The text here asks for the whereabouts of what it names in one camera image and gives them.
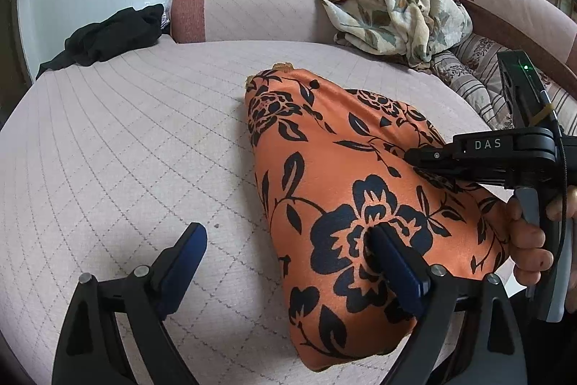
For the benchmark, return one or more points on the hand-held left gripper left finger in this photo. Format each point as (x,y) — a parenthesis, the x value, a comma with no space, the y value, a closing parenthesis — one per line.
(185,267)

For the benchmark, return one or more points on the striped floral pillow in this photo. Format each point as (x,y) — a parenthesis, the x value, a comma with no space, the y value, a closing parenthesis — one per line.
(478,69)

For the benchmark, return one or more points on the orange floral garment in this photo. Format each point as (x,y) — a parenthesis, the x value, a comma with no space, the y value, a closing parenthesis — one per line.
(315,186)

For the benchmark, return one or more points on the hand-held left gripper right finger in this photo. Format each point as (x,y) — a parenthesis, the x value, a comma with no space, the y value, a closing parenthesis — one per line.
(396,270)

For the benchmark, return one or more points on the person's right hand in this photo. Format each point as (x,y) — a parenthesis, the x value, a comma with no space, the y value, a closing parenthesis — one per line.
(529,245)

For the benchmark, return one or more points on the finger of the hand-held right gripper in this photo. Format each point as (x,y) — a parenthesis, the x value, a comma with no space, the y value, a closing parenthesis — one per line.
(428,157)

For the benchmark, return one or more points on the black cloth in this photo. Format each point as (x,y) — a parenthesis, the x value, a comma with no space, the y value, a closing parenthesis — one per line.
(108,35)

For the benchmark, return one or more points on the cream floral cloth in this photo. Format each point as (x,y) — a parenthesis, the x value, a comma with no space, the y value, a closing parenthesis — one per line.
(396,15)

